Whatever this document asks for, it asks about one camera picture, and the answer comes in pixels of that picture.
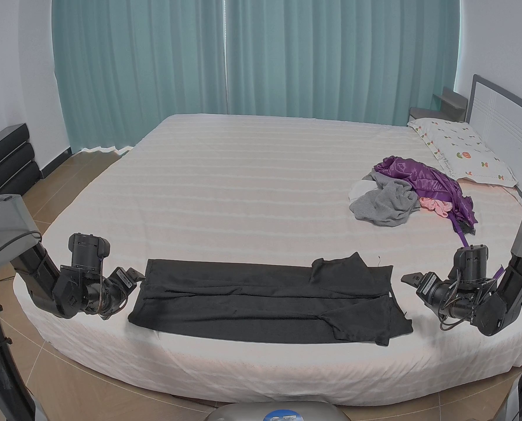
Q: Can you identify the white garment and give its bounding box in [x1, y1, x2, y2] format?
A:
[348, 180, 378, 203]

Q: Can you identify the purple satin garment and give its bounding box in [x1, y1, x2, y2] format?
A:
[373, 156, 505, 283]

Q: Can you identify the blue-green curtain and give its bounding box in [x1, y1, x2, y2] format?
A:
[51, 0, 226, 154]
[224, 0, 461, 126]

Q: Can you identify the bed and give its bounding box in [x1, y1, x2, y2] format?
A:
[13, 74, 522, 407]

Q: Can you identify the pink garment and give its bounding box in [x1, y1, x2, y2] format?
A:
[419, 196, 455, 218]

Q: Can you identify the grey garment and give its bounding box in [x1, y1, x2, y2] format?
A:
[349, 178, 421, 228]

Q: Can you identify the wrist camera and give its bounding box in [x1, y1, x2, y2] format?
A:
[417, 274, 438, 301]
[113, 267, 134, 290]

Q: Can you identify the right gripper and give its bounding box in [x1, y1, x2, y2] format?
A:
[401, 271, 459, 318]

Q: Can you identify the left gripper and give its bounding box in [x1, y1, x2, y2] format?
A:
[99, 269, 147, 317]

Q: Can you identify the black T-shirt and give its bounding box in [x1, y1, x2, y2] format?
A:
[128, 253, 413, 346]

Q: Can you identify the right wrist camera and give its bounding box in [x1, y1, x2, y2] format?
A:
[417, 274, 438, 301]

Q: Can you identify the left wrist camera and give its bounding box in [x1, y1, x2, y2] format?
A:
[113, 267, 134, 290]

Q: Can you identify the grey bedside table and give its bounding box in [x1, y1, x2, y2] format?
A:
[409, 87, 469, 124]

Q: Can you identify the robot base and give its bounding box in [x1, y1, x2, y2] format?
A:
[206, 404, 336, 421]

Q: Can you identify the white printed pillow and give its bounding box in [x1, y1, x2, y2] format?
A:
[407, 118, 520, 187]

